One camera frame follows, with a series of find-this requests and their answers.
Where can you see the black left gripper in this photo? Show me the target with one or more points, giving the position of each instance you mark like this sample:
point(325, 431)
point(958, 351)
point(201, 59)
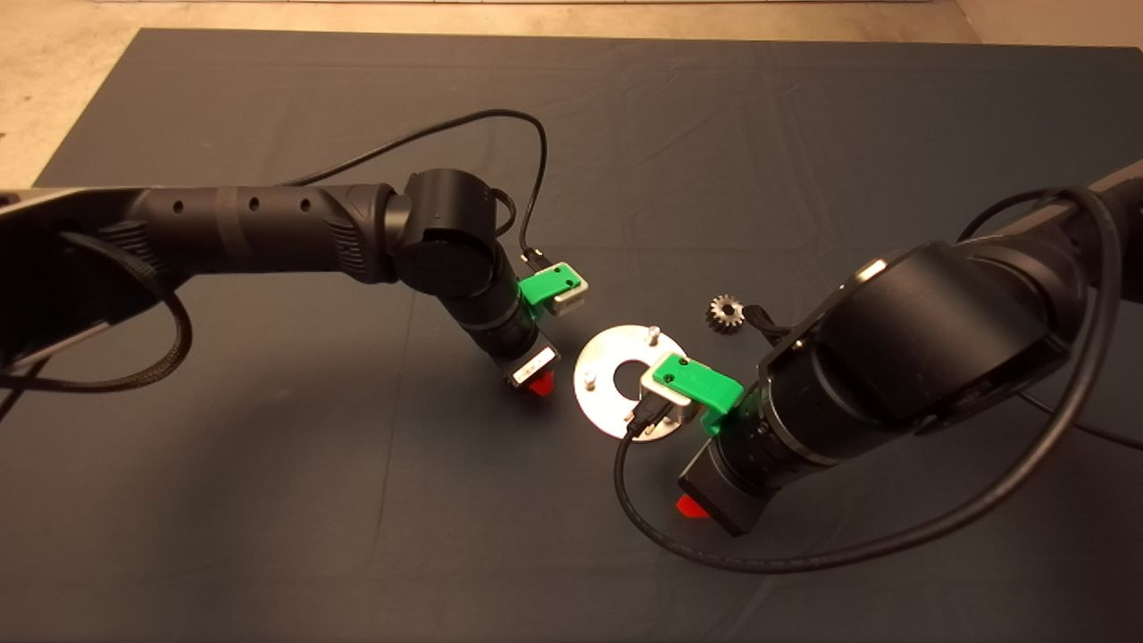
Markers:
point(534, 366)

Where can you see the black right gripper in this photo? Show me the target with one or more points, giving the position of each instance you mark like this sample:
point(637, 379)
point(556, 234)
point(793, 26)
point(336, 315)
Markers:
point(725, 500)

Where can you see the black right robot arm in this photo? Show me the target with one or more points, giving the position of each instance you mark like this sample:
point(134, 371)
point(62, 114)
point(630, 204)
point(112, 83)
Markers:
point(938, 357)

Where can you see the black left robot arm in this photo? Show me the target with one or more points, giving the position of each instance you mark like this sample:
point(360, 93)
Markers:
point(268, 223)

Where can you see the round metal carrier plate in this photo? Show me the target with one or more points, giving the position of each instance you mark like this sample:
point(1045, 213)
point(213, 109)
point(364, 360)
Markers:
point(607, 353)

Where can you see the dark steel planetary gear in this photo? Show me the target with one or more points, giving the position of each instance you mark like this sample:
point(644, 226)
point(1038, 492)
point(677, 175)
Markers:
point(717, 314)

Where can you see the dark grey table cloth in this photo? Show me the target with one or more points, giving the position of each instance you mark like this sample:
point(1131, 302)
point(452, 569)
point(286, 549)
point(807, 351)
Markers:
point(571, 554)

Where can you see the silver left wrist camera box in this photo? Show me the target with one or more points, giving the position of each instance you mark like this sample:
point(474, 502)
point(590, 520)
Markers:
point(570, 302)

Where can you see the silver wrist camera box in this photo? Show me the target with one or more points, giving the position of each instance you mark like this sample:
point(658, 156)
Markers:
point(672, 409)
point(570, 302)

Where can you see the green left camera mount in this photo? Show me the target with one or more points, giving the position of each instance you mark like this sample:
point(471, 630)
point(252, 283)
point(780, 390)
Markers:
point(540, 288)

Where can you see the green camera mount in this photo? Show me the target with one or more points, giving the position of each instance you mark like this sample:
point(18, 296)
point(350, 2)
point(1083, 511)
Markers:
point(540, 288)
point(701, 382)

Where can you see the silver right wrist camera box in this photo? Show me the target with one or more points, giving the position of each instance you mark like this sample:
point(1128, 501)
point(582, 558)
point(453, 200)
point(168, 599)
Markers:
point(672, 409)

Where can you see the green right camera mount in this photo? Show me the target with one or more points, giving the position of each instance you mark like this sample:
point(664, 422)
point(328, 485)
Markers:
point(701, 382)

